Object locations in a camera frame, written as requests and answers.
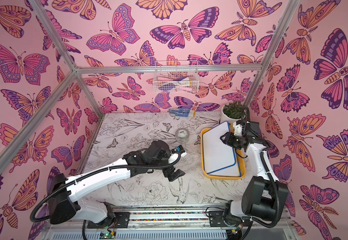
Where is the blue-framed whiteboard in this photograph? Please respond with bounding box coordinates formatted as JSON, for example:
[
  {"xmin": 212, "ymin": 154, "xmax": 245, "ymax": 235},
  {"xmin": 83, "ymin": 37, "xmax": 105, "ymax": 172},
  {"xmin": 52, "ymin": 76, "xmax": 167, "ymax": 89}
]
[{"xmin": 202, "ymin": 122, "xmax": 235, "ymax": 159}]

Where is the yellow plastic storage box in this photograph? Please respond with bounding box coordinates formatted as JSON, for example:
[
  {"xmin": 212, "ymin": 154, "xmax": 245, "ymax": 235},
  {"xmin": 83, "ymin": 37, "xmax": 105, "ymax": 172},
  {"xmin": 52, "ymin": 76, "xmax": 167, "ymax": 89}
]
[{"xmin": 200, "ymin": 126, "xmax": 246, "ymax": 180}]

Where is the clear tape roll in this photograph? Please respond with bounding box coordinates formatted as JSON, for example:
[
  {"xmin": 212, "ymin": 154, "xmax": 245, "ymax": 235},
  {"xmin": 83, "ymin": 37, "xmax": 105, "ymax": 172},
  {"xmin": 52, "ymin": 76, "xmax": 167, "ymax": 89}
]
[{"xmin": 175, "ymin": 128, "xmax": 190, "ymax": 144}]

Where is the yellow-framed whiteboard back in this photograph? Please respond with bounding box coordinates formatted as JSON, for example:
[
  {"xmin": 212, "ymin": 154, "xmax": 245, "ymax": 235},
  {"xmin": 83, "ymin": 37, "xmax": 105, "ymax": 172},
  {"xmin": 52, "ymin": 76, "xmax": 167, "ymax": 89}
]
[{"xmin": 204, "ymin": 150, "xmax": 241, "ymax": 177}]

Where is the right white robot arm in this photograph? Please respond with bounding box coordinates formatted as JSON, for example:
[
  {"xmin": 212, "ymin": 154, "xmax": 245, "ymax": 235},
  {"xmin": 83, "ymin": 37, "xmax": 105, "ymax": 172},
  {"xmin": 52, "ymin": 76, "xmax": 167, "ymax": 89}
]
[{"xmin": 201, "ymin": 107, "xmax": 289, "ymax": 228}]

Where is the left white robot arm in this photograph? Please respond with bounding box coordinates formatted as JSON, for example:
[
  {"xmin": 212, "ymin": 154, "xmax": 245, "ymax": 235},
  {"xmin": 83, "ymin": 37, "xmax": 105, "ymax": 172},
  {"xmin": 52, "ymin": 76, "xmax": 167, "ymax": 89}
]
[{"xmin": 30, "ymin": 140, "xmax": 187, "ymax": 225}]

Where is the potted green plant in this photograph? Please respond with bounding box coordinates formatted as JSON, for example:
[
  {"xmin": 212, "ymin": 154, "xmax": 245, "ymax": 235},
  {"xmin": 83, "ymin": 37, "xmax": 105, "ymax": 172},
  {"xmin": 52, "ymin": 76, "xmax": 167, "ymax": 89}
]
[{"xmin": 220, "ymin": 102, "xmax": 250, "ymax": 125}]

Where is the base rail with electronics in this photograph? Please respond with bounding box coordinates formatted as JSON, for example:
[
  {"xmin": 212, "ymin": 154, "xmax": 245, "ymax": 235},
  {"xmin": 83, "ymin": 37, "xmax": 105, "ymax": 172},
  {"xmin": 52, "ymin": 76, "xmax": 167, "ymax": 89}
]
[{"xmin": 38, "ymin": 204, "xmax": 300, "ymax": 240}]

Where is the white wire wall basket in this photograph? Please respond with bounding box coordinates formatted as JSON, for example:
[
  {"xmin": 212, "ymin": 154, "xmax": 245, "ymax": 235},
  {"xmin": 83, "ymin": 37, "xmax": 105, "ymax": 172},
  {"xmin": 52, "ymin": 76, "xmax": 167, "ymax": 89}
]
[{"xmin": 152, "ymin": 60, "xmax": 200, "ymax": 94}]

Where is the aluminium frame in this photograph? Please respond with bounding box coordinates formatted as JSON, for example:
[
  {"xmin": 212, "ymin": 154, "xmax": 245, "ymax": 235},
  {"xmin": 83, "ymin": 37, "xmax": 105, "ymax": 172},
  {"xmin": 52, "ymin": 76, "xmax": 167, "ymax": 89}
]
[{"xmin": 0, "ymin": 1, "xmax": 300, "ymax": 175}]

